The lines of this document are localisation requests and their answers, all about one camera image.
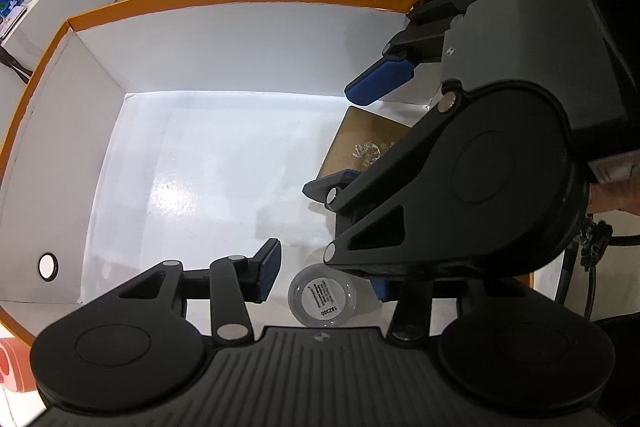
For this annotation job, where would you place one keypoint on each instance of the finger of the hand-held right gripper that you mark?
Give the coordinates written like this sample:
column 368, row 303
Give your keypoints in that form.
column 380, row 79
column 380, row 212

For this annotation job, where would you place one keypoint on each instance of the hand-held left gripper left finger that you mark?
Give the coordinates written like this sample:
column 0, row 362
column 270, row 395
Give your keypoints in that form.
column 266, row 269

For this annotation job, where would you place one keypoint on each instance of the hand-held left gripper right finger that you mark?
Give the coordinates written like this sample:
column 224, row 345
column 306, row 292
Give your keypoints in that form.
column 411, row 307

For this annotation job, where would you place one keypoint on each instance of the brown gold-print box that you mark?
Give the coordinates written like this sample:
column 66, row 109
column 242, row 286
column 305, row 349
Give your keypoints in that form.
column 357, row 132

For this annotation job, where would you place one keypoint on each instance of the clear round jar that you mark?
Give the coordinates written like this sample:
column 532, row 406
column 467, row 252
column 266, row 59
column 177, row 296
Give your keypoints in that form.
column 322, row 297

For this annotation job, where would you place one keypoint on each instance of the dark chair legs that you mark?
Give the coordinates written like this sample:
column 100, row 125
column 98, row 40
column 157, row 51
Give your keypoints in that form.
column 14, row 62

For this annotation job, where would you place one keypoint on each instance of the blue printed box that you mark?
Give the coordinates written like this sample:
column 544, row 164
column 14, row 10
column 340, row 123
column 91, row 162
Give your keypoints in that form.
column 10, row 2

